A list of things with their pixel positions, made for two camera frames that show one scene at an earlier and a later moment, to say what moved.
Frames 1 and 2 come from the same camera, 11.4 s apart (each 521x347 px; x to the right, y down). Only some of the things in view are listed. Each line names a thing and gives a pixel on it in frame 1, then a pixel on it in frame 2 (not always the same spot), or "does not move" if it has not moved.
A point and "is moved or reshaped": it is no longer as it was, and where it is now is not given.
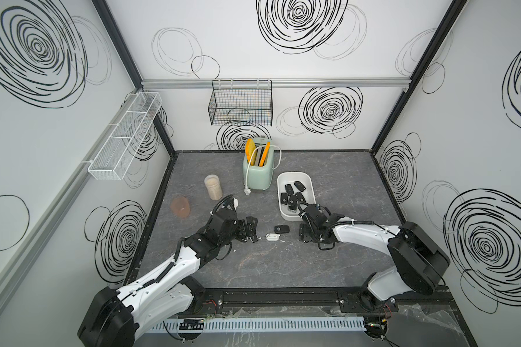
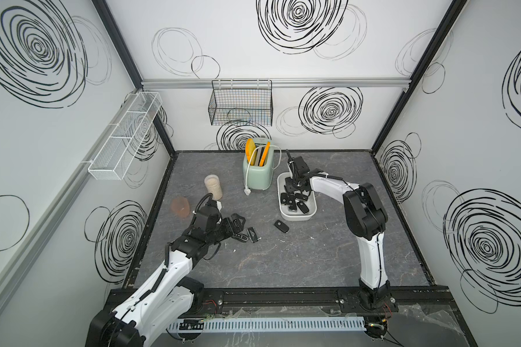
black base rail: x=314 y=302 does not move
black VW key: x=281 y=229 is moved or reshaped
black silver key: x=292 y=203 does not move
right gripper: x=302 y=233 -> x=289 y=188
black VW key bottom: x=300 y=197 does not move
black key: x=284 y=198 does not move
